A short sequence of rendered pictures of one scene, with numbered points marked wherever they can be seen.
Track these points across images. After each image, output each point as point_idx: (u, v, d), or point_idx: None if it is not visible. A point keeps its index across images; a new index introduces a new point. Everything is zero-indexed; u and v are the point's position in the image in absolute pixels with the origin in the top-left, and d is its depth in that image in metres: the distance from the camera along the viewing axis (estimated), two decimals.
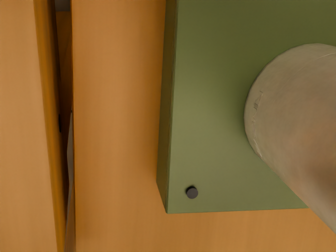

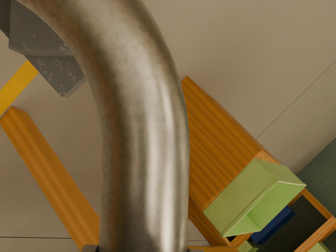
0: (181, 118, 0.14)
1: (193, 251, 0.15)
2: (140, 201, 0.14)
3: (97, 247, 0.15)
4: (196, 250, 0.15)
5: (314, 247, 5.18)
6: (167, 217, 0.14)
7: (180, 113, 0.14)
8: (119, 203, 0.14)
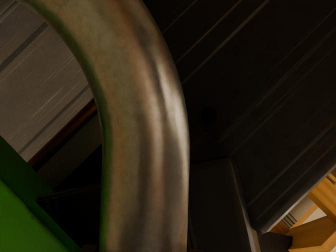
0: (181, 118, 0.14)
1: (193, 251, 0.15)
2: (141, 201, 0.14)
3: (97, 247, 0.15)
4: (196, 250, 0.15)
5: None
6: (167, 216, 0.14)
7: (180, 113, 0.14)
8: (119, 203, 0.14)
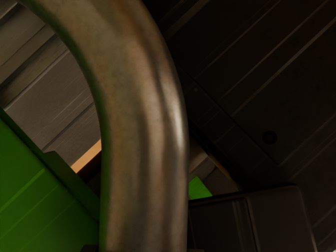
0: (180, 118, 0.14)
1: (193, 251, 0.15)
2: (140, 201, 0.14)
3: (97, 247, 0.15)
4: (196, 250, 0.15)
5: None
6: (167, 217, 0.14)
7: (180, 113, 0.14)
8: (119, 203, 0.14)
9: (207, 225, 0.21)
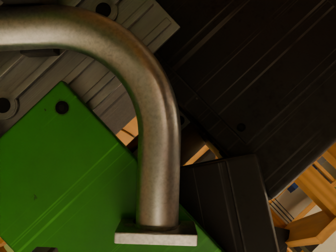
0: (176, 117, 0.30)
1: None
2: (158, 156, 0.29)
3: (49, 250, 0.15)
4: None
5: None
6: (170, 163, 0.29)
7: (176, 115, 0.30)
8: (148, 157, 0.29)
9: (204, 176, 0.36)
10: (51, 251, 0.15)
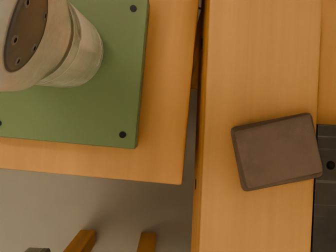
0: None
1: None
2: None
3: (41, 250, 0.15)
4: None
5: None
6: None
7: None
8: None
9: None
10: None
